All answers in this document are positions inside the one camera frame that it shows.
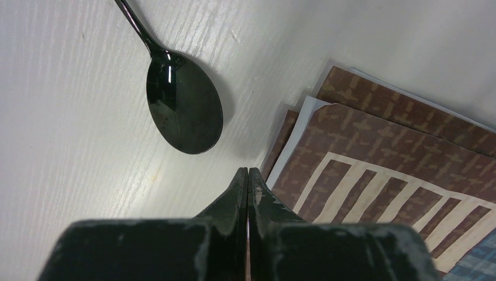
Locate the striped patchwork placemat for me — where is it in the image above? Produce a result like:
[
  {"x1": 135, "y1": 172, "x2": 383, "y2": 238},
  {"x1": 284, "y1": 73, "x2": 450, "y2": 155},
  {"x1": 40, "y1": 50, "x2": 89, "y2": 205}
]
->
[{"x1": 262, "y1": 66, "x2": 495, "y2": 280}]

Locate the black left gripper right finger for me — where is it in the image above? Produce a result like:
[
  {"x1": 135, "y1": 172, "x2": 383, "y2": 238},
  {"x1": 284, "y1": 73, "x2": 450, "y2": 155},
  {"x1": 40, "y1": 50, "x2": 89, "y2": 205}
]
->
[{"x1": 247, "y1": 168, "x2": 440, "y2": 280}]

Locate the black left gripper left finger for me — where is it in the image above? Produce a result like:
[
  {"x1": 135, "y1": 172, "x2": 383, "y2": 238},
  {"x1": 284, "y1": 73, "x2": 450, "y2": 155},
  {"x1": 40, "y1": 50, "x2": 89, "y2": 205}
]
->
[{"x1": 39, "y1": 168, "x2": 248, "y2": 280}]

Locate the black spoon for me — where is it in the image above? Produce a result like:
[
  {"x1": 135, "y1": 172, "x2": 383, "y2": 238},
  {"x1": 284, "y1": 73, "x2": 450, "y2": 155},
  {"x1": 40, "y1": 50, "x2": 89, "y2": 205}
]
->
[{"x1": 116, "y1": 1, "x2": 223, "y2": 155}]

